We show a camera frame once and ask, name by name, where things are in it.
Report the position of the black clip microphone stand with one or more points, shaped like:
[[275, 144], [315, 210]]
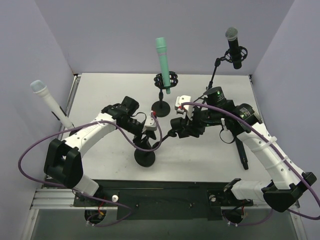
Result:
[[143, 158]]

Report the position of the white microphone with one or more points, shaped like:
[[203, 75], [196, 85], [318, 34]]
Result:
[[42, 91]]

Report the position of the mint green microphone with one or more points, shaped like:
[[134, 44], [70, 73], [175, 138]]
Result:
[[161, 48]]

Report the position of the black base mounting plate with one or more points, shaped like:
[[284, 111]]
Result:
[[165, 200]]

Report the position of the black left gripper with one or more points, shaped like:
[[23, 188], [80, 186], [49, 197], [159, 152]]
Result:
[[144, 135]]

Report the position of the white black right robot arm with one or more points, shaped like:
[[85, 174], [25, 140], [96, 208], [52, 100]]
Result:
[[288, 181]]

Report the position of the black handheld microphone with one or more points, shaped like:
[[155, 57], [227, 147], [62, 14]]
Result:
[[242, 154]]

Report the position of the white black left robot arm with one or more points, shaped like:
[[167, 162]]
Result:
[[64, 157]]

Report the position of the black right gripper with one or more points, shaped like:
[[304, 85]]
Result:
[[180, 126]]

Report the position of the aluminium frame rail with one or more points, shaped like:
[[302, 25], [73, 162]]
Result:
[[165, 200]]

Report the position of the grey head black microphone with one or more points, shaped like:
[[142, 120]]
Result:
[[231, 35]]

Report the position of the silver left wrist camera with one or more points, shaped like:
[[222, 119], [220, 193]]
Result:
[[150, 123]]

